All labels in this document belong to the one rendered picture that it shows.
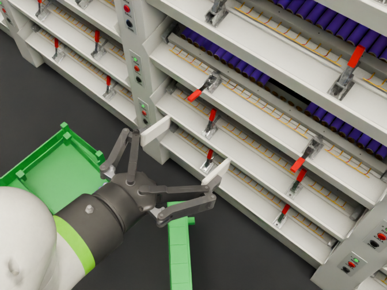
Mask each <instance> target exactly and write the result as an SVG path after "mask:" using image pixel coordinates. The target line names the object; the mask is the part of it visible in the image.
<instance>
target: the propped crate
mask: <svg viewBox="0 0 387 290"><path fill-rule="evenodd" d="M16 176H17V179H18V180H19V181H20V182H21V183H22V184H23V185H24V186H25V187H26V188H27V189H28V190H29V191H30V192H31V193H32V194H34V195H35V196H37V197H38V198H39V199H40V200H41V201H42V202H43V203H44V204H45V205H46V206H47V207H48V209H49V210H50V212H51V213H52V214H53V215H54V214H56V213H57V212H58V211H60V210H61V209H62V208H64V207H65V206H66V205H68V204H69V203H71V202H72V201H73V200H75V199H76V198H77V197H79V196H80V195H81V194H83V193H87V194H93V193H94V192H95V191H97V190H98V189H99V187H101V186H103V184H104V183H105V182H107V183H108V182H110V180H108V179H104V180H103V179H101V178H100V166H99V165H98V164H97V163H96V162H95V161H94V160H93V159H92V158H91V157H90V156H89V155H88V154H87V153H86V152H85V151H84V150H83V149H82V148H81V147H80V146H79V145H78V144H77V143H76V141H75V140H74V139H73V138H71V135H70V134H69V133H68V132H66V133H65V134H64V135H63V137H62V138H61V140H59V141H58V142H57V143H55V144H54V145H53V146H52V147H51V148H49V149H48V150H47V151H46V152H45V153H43V154H42V155H41V156H39V157H38V158H37V159H36V160H35V161H33V162H32V163H31V164H30V165H29V166H27V167H26V168H25V169H24V170H19V171H18V172H17V173H16Z"/></svg>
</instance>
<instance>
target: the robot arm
mask: <svg viewBox="0 0 387 290"><path fill-rule="evenodd" d="M170 118H171V116H170V115H167V116H165V117H164V118H163V119H161V120H160V121H158V122H157V123H155V124H154V125H150V124H149V125H147V126H145V127H143V128H142V129H141V130H139V129H134V130H133V131H132V132H131V131H130V130H129V129H128V128H124V129H123V130H122V132H121V134H120V136H119V138H118V140H117V142H116V144H115V146H114V148H113V149H112V151H111V153H110V155H109V157H108V159H107V160H106V161H105V162H104V163H103V164H102V165H100V178H101V179H103V180H104V179H108V180H110V182H108V183H106V184H105V185H103V186H102V187H101V188H100V189H98V190H97V191H95V192H94V193H93V194H87V193H83V194H81V195H80V196H79V197H77V198H76V199H75V200H73V201H72V202H71V203H69V204H68V205H66V206H65V207H64V208H62V209H61V210H60V211H58V212H57V213H56V214H54V215H52V213H51V212H50V210H49V209H48V207H47V206H46V205H45V204H44V203H43V202H42V201H41V200H40V199H39V198H38V197H37V196H35V195H34V194H32V193H30V192H28V191H26V190H23V189H20V188H15V187H10V186H0V290H71V289H72V288H73V287H74V286H75V285H76V284H77V283H78V282H79V281H80V280H81V279H82V278H83V277H85V276H86V275H87V274H88V273H89V272H90V271H91V270H92V269H93V268H95V267H96V266H97V265H98V264H99V263H100V262H101V261H102V260H104V259H105V258H106V257H107V256H108V255H110V254H111V252H113V251H114V250H115V249H116V248H117V247H119V246H120V245H121V244H122V243H123V234H124V233H126V232H127V231H128V230H129V229H130V228H131V227H132V226H133V225H135V224H136V223H137V222H138V221H140V220H141V218H142V217H144V216H146V215H151V216H152V217H153V218H154V219H155V220H156V221H157V223H156V225H157V227H159V228H161V227H163V226H165V225H166V224H168V223H169V222H170V221H172V220H176V219H179V218H183V217H186V216H189V215H193V214H195V213H199V212H203V211H206V210H209V209H212V208H213V207H214V204H215V201H216V198H217V197H216V195H214V194H212V192H213V191H214V190H216V188H217V187H219V186H220V183H221V180H222V177H221V176H222V175H224V174H225V173H226V172H227V171H228V169H229V165H230V162H231V159H230V158H227V159H225V160H224V161H223V162H222V163H221V164H220V165H219V166H218V167H217V168H216V169H214V170H213V171H212V172H211V173H210V174H209V175H208V176H207V177H206V178H205V179H203V180H202V184H201V185H192V186H173V187H166V186H165V185H160V186H157V185H156V182H155V181H153V180H152V179H149V178H148V177H147V175H146V174H145V173H144V172H138V171H136V166H137V160H138V150H139V143H140V145H141V146H142V147H144V146H145V145H147V144H148V143H149V142H151V141H152V140H153V139H155V138H156V137H157V136H159V135H160V134H162V133H163V132H164V131H166V130H167V129H168V128H169V126H170ZM128 142H130V143H131V151H130V160H129V163H128V172H127V173H119V174H115V173H116V167H117V164H118V163H119V161H120V158H121V157H122V155H123V153H124V150H125V148H126V146H127V144H128ZM157 194H161V195H160V196H157ZM174 201H185V202H182V203H178V204H174V205H171V206H169V207H167V208H165V207H162V208H160V209H158V208H155V205H157V204H165V203H167V202H174Z"/></svg>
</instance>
